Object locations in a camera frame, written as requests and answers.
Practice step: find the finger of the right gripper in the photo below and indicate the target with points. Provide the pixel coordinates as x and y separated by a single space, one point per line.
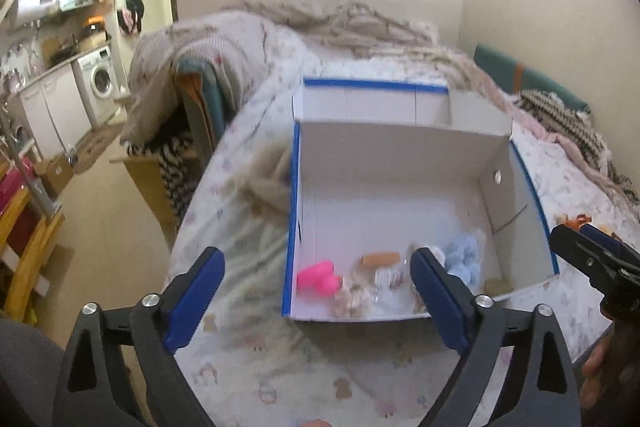
577 249
607 242

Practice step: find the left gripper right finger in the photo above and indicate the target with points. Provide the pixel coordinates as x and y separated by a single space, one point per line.
447 300

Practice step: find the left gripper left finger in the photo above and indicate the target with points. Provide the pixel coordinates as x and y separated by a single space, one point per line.
187 298

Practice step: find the pink ice cream toy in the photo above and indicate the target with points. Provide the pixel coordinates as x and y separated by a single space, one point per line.
324 279

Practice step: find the right hand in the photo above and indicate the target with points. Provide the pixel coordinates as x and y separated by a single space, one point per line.
614 361

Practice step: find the orange plush toy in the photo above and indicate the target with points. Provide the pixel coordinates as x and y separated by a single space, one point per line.
577 222

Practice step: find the white fluffy sock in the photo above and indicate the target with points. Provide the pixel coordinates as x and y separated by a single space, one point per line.
435 250

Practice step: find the light blue fluffy cloth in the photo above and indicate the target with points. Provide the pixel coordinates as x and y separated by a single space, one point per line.
462 257

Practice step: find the clear plastic bag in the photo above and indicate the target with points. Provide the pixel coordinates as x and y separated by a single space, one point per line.
390 287

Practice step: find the cream scrunchie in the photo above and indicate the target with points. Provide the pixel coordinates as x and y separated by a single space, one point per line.
354 300

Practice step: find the striped knit blanket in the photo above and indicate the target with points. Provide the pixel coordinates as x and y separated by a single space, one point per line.
580 140

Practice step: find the black white patterned cloth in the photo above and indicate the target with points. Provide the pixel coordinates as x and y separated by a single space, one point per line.
177 182

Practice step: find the yellow wooden chair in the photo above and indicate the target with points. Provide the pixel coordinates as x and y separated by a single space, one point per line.
22 278

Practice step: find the white box blue-taped edges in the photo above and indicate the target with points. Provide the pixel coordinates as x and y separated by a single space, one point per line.
380 165

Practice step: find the cardboard box on floor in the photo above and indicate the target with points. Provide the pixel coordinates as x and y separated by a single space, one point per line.
54 173

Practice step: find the teal cushion orange stripe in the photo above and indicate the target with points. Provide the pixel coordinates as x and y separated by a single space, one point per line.
513 77

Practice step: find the white kitchen cabinet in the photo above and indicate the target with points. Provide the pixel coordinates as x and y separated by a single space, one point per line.
55 114

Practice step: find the white washing machine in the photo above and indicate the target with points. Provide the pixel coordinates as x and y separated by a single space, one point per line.
97 84

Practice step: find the beige rumpled blanket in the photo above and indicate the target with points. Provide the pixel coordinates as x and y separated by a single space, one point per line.
310 26

